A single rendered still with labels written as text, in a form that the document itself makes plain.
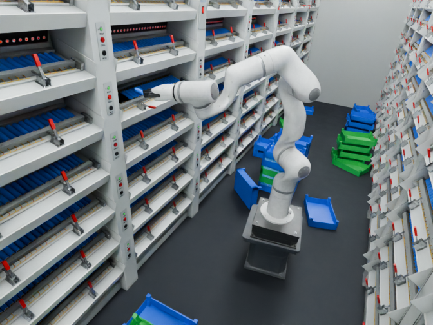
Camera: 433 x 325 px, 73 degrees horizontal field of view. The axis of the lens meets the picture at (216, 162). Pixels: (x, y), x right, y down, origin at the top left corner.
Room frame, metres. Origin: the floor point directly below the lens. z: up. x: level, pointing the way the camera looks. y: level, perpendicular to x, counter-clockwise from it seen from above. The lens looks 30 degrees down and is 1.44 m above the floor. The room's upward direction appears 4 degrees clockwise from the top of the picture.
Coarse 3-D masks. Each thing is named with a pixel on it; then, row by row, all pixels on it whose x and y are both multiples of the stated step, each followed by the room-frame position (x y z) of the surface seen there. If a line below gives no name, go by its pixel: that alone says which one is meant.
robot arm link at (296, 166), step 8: (288, 152) 1.28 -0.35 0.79; (296, 152) 1.27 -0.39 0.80; (280, 160) 1.28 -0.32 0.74; (288, 160) 1.24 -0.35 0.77; (296, 160) 1.22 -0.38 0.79; (304, 160) 1.22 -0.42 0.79; (288, 168) 1.21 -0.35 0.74; (296, 168) 1.19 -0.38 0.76; (304, 168) 1.19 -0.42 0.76; (280, 176) 1.29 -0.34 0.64; (288, 176) 1.20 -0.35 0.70; (296, 176) 1.19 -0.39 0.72; (304, 176) 1.20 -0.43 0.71; (280, 184) 1.26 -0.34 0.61; (288, 184) 1.24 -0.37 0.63; (280, 192) 1.26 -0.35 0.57; (288, 192) 1.25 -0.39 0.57
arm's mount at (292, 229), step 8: (264, 200) 1.43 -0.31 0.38; (296, 208) 1.37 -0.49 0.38; (256, 216) 1.28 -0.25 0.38; (296, 216) 1.31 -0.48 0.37; (256, 224) 1.21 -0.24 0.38; (264, 224) 1.21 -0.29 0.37; (272, 224) 1.22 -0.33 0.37; (280, 224) 1.23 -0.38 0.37; (288, 224) 1.23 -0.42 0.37; (296, 224) 1.24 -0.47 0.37; (256, 232) 1.20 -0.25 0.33; (264, 232) 1.19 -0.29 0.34; (272, 232) 1.18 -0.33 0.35; (280, 232) 1.17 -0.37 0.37; (288, 232) 1.17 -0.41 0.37; (296, 232) 1.18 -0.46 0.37; (264, 240) 1.19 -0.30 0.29; (272, 240) 1.18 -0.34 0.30; (280, 240) 1.17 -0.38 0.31; (288, 240) 1.16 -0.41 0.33; (296, 240) 1.15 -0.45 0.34
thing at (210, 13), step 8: (208, 0) 1.74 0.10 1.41; (216, 0) 1.90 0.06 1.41; (224, 0) 2.09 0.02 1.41; (232, 0) 2.21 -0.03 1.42; (240, 0) 2.31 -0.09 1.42; (208, 8) 1.80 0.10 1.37; (216, 8) 1.88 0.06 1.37; (224, 8) 1.98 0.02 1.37; (232, 8) 2.08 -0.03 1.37; (240, 8) 2.20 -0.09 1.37; (208, 16) 1.79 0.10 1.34; (216, 16) 1.88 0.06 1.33; (224, 16) 1.98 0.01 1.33; (232, 16) 2.09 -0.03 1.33
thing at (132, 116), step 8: (152, 72) 1.57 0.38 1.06; (176, 72) 1.71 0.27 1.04; (128, 80) 1.41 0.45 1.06; (184, 80) 1.66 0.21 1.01; (192, 80) 1.66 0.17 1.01; (152, 104) 1.32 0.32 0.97; (160, 104) 1.35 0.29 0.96; (168, 104) 1.43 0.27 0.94; (120, 112) 1.10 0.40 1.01; (128, 112) 1.19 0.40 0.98; (136, 112) 1.21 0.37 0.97; (144, 112) 1.25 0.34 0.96; (152, 112) 1.31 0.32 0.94; (120, 120) 1.11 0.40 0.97; (128, 120) 1.15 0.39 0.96; (136, 120) 1.20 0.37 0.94
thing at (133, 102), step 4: (140, 96) 1.32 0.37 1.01; (132, 100) 1.26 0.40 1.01; (136, 100) 1.27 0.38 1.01; (140, 100) 1.30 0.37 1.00; (144, 100) 1.32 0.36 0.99; (148, 100) 1.33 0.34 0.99; (120, 104) 1.19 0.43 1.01; (124, 104) 1.20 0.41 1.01; (128, 104) 1.22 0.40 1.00; (132, 104) 1.24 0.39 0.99; (120, 108) 1.18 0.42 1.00
